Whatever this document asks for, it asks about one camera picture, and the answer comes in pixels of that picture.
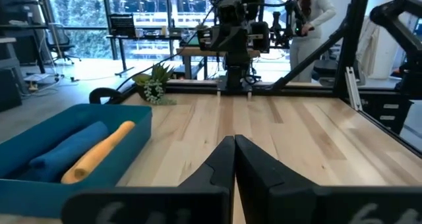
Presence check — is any blue microfiber towel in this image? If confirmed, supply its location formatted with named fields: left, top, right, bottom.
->
left=18, top=120, right=111, bottom=184

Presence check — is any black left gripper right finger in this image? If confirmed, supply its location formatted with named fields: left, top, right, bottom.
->
left=234, top=134, right=422, bottom=224

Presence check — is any small black desk monitor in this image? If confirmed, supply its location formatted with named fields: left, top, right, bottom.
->
left=109, top=13, right=136, bottom=38

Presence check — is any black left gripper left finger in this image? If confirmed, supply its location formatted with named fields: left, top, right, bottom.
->
left=61, top=135, right=236, bottom=224

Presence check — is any person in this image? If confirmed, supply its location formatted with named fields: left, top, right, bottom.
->
left=289, top=0, right=337, bottom=83

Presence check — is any black office desk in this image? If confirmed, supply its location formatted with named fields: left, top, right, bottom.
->
left=105, top=34, right=183, bottom=77

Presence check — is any teal plastic basket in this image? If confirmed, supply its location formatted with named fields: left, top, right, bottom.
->
left=0, top=103, right=154, bottom=219

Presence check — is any potted succulent plant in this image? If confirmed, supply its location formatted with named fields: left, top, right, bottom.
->
left=131, top=62, right=178, bottom=107

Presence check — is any black aluminium table frame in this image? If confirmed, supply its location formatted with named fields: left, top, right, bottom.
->
left=110, top=0, right=422, bottom=159

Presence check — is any wooden side table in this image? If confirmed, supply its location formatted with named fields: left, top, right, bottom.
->
left=175, top=46, right=262, bottom=80

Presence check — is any black computer tower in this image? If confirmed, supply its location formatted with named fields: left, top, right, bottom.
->
left=0, top=67, right=23, bottom=113

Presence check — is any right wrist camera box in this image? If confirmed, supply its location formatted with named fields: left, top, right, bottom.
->
left=216, top=0, right=245, bottom=24

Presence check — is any black frame clamp handle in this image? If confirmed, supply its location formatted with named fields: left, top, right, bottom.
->
left=88, top=87, right=123, bottom=105

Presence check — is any black office chair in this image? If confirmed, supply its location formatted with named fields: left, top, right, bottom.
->
left=45, top=22, right=82, bottom=66

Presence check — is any black drawer cabinet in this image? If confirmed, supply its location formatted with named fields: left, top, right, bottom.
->
left=358, top=94, right=415, bottom=135

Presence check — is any beige hanging cloth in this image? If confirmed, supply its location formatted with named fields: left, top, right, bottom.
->
left=355, top=15, right=380, bottom=77

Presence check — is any silver aluminium bracket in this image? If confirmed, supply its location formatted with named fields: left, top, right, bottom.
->
left=344, top=66, right=364, bottom=113

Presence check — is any orange microfiber towel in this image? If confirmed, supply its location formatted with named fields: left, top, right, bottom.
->
left=60, top=120, right=136, bottom=185

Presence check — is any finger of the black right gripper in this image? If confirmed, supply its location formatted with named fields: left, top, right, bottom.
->
left=213, top=24, right=231, bottom=50
left=231, top=24, right=249, bottom=50

